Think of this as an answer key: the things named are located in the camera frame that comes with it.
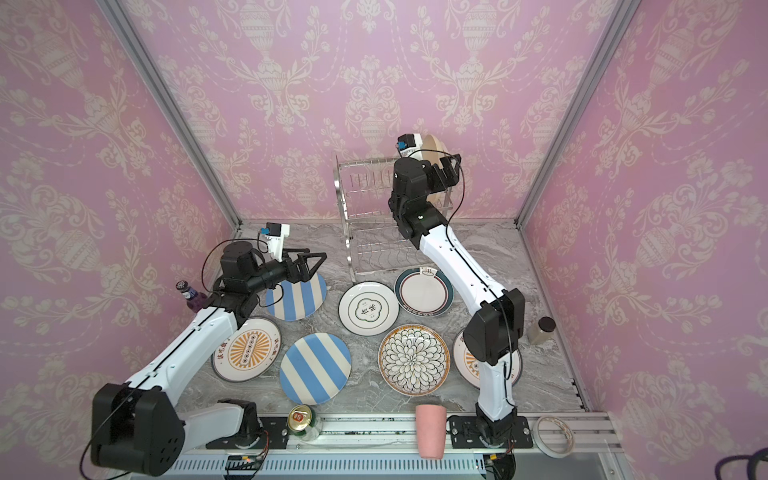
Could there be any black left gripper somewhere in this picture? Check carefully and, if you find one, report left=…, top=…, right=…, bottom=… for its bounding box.
left=245, top=247, right=326, bottom=295

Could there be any plain cream plate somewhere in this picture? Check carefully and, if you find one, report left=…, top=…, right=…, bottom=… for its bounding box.
left=415, top=134, right=448, bottom=166

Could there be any white plate green quatrefoil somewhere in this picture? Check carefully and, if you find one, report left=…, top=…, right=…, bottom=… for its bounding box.
left=338, top=281, right=400, bottom=336

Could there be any white plate teal red rim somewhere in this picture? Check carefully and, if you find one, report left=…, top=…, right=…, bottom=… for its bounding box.
left=395, top=267, right=454, bottom=317

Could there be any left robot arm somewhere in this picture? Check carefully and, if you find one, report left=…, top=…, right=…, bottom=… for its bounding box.
left=81, top=240, right=327, bottom=477

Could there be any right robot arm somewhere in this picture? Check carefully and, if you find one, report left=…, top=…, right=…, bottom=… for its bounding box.
left=388, top=155, right=525, bottom=446

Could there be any blue cream striped plate rear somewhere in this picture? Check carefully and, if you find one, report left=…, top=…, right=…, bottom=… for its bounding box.
left=264, top=273, right=327, bottom=322

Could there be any blue cream striped plate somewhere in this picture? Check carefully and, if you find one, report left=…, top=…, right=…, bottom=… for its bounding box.
left=279, top=333, right=351, bottom=406
left=264, top=273, right=327, bottom=322

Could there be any orange sunburst plate left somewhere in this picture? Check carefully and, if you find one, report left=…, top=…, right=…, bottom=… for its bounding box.
left=211, top=317, right=282, bottom=383

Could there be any orange sunburst plate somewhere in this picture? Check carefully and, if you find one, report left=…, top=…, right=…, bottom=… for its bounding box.
left=453, top=330, right=523, bottom=389
left=211, top=317, right=282, bottom=383

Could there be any blue cream striped plate front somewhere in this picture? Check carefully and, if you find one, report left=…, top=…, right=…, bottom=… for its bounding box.
left=279, top=333, right=351, bottom=406

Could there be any purple bottle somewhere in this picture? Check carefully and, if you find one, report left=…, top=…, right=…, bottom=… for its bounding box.
left=175, top=280, right=207, bottom=313

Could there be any petal pattern plate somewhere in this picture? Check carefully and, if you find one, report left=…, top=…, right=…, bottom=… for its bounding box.
left=378, top=324, right=451, bottom=397

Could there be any green can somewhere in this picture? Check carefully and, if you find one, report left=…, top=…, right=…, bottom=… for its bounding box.
left=287, top=404, right=322, bottom=442

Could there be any small jar dark lid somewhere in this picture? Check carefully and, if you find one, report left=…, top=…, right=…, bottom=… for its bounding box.
left=527, top=316, right=557, bottom=345

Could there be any orange sunburst plate right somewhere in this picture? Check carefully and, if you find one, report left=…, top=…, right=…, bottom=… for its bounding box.
left=453, top=330, right=523, bottom=389

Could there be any pink cup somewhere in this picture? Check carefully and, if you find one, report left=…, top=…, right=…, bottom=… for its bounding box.
left=415, top=404, right=447, bottom=460

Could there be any tape roll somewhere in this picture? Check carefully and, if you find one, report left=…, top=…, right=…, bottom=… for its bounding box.
left=531, top=415, right=576, bottom=459

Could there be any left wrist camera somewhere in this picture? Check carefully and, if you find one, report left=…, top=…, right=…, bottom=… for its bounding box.
left=259, top=222, right=290, bottom=260

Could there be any chrome wire dish rack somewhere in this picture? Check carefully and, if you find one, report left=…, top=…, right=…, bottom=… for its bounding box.
left=334, top=154, right=453, bottom=281

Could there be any aluminium corner post left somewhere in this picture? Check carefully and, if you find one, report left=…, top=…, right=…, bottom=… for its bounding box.
left=96, top=0, right=242, bottom=232

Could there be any aluminium corner post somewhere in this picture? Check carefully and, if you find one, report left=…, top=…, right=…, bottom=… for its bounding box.
left=96, top=0, right=242, bottom=232
left=515, top=0, right=641, bottom=230

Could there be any aluminium corner post right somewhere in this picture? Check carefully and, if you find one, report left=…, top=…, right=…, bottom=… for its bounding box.
left=515, top=0, right=641, bottom=230

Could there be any black cable loop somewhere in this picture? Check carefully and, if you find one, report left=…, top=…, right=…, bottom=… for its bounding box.
left=713, top=446, right=768, bottom=480

